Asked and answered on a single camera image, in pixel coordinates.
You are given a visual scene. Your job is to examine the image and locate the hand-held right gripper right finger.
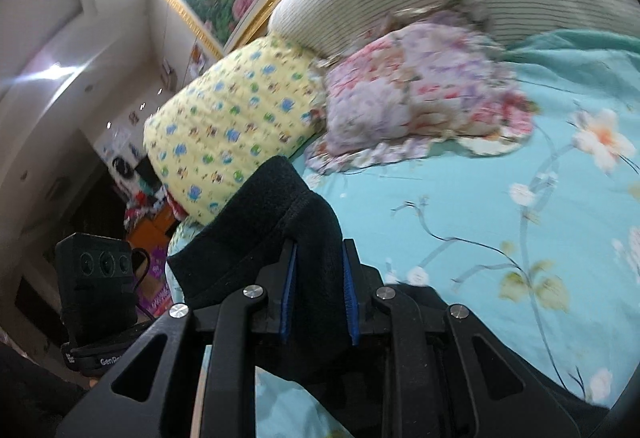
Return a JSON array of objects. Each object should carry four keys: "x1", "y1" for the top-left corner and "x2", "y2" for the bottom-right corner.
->
[{"x1": 342, "y1": 238, "x2": 577, "y2": 438}]

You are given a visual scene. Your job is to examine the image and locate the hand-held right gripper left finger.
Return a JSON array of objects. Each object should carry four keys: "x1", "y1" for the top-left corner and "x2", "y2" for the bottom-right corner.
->
[{"x1": 55, "y1": 238, "x2": 299, "y2": 438}]

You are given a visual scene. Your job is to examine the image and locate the black pants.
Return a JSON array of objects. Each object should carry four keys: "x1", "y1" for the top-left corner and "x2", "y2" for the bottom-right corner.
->
[{"x1": 166, "y1": 155, "x2": 612, "y2": 438}]

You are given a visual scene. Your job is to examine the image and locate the person's left forearm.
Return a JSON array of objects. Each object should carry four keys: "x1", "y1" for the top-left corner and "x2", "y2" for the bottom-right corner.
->
[{"x1": 0, "y1": 343, "x2": 96, "y2": 438}]

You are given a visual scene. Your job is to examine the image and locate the purple box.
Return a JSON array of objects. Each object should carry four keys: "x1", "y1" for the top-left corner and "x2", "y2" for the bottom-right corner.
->
[{"x1": 136, "y1": 245, "x2": 175, "y2": 317}]

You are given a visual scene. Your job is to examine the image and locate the orange cardboard box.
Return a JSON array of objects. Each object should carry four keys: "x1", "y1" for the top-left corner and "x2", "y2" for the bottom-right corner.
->
[{"x1": 126, "y1": 207, "x2": 177, "y2": 246}]

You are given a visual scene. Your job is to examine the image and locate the light blue floral bed sheet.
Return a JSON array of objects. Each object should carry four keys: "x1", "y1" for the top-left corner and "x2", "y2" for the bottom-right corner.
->
[{"x1": 167, "y1": 28, "x2": 640, "y2": 438}]

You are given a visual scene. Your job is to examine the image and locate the yellow cartoon print pillow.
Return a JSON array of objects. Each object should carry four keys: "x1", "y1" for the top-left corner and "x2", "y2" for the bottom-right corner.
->
[{"x1": 143, "y1": 34, "x2": 326, "y2": 223}]

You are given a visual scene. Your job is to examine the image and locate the pink floral ruffled pillow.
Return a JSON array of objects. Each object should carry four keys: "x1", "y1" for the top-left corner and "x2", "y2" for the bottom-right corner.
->
[{"x1": 305, "y1": 0, "x2": 538, "y2": 176}]

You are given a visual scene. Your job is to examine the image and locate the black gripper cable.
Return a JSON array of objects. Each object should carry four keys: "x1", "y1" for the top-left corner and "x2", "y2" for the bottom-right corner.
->
[{"x1": 129, "y1": 247, "x2": 153, "y2": 321}]

